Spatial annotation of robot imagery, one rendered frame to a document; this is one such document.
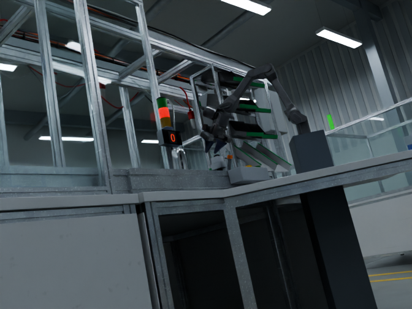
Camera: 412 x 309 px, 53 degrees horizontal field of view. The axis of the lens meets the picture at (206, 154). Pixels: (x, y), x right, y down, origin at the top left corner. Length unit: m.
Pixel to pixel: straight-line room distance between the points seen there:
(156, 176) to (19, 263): 0.58
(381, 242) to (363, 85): 5.99
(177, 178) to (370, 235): 4.79
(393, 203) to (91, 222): 5.06
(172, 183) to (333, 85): 10.43
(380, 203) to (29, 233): 5.28
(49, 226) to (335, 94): 10.88
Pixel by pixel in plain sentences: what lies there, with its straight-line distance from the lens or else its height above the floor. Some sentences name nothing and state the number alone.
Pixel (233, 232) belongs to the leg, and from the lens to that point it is 1.56.
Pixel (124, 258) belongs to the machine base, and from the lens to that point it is 1.21.
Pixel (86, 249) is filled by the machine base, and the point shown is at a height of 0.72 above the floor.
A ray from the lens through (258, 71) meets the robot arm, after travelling 2.01.
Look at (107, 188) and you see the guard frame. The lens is 1.25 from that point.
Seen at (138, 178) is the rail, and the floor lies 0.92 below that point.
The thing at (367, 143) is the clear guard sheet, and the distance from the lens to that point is 6.05.
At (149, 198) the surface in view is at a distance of 1.28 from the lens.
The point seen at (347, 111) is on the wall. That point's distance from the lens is 11.44.
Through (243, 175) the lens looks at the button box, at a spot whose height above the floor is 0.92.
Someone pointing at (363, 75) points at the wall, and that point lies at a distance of 11.35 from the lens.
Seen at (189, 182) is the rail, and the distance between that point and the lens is 1.55.
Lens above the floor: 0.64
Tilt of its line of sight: 13 degrees up
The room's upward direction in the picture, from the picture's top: 12 degrees counter-clockwise
